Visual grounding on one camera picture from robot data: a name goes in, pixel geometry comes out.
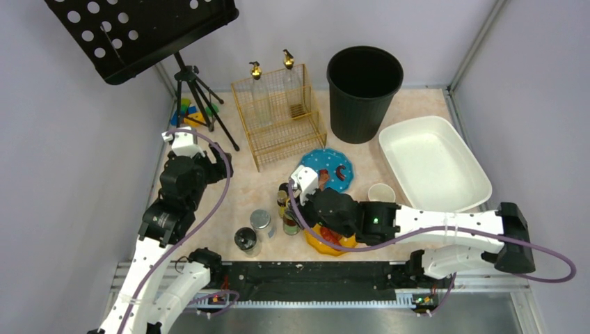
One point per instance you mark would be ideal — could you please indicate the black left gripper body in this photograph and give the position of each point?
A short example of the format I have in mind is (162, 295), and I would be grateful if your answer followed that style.
(219, 161)

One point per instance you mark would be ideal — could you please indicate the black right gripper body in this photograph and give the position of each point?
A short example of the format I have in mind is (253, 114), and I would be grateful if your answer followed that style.
(305, 213)

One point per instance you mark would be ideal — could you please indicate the yellow cap sauce bottle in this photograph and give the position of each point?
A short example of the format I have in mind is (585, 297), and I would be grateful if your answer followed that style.
(289, 224)

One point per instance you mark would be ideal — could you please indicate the clear bottle gold pump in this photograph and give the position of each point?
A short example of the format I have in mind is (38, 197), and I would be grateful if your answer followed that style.
(293, 87)
(260, 97)

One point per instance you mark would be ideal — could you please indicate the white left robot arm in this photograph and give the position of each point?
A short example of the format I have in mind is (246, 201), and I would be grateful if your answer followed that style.
(167, 224)

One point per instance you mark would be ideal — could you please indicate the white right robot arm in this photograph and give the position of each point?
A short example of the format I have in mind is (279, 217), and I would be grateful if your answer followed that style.
(497, 237)

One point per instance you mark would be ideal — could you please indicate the small yellow spice bottle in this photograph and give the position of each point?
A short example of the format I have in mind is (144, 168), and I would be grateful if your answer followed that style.
(282, 198)

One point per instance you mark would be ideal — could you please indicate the black cap spice bottle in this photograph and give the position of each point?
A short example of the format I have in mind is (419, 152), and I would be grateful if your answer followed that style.
(283, 187)

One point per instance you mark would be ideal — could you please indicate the red sausage front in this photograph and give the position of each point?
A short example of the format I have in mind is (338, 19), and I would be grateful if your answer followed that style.
(330, 236)

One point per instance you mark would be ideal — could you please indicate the silver lid shaker jar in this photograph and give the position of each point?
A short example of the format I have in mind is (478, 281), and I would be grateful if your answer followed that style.
(261, 222)

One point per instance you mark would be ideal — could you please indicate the curved dark sausage piece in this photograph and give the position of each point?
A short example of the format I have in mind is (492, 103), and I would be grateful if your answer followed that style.
(339, 171)

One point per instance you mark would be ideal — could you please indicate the yellow toy block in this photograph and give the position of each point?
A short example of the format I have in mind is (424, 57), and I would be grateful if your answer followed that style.
(195, 120)

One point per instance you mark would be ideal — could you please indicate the yellow dotted plate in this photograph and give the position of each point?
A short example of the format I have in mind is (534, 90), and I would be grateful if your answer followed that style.
(322, 248)

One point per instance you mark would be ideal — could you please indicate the blue dotted plate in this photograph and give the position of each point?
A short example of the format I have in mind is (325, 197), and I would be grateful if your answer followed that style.
(330, 159)

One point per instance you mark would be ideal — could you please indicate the black lid grinder jar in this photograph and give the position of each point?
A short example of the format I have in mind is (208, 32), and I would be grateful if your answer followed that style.
(247, 241)

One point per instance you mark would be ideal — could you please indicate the blue toy block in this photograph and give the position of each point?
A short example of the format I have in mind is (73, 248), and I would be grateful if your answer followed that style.
(174, 118)

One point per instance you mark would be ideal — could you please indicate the lime green toy block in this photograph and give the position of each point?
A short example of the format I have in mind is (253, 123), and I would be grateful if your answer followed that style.
(184, 105)

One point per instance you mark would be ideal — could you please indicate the pink mug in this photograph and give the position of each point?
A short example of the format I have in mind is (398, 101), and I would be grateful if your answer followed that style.
(381, 192)

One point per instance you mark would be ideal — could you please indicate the black tripod stand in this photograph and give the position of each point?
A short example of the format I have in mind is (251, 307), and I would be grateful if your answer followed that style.
(188, 76)

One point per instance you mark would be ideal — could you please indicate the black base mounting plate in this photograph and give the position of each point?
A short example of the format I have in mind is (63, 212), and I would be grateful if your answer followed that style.
(346, 281)

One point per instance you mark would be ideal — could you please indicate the white plastic basin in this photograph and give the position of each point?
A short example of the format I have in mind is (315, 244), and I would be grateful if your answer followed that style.
(433, 165)

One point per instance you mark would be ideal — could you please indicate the black plastic trash bin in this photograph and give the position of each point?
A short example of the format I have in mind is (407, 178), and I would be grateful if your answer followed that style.
(362, 82)

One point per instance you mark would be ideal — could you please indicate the black perforated music stand tray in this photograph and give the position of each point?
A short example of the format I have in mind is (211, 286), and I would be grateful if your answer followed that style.
(124, 38)

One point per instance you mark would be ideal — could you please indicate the yellow wire rack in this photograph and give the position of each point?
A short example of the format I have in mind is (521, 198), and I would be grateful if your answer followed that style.
(286, 137)

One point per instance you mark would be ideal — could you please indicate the aluminium frame rail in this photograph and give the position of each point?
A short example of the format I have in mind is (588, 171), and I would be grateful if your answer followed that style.
(420, 300)

